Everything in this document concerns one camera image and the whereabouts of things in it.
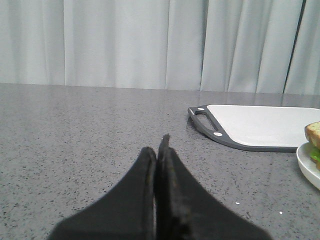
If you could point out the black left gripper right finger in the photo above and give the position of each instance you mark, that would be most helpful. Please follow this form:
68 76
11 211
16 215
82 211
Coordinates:
186 211

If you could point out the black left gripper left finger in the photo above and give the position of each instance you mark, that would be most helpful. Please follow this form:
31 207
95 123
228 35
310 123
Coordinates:
124 213

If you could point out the green lettuce leaf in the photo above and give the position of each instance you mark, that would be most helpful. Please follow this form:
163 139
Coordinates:
315 154

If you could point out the toasted bread slice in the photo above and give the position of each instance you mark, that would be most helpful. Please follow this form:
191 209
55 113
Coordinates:
317 163
312 133

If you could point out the white cutting board grey rim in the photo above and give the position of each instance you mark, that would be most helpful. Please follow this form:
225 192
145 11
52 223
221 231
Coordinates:
254 128

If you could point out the white round plate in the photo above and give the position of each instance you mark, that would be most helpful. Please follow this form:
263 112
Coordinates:
306 165

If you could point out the white curtain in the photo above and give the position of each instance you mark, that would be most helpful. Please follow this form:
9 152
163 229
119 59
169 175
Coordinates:
254 46

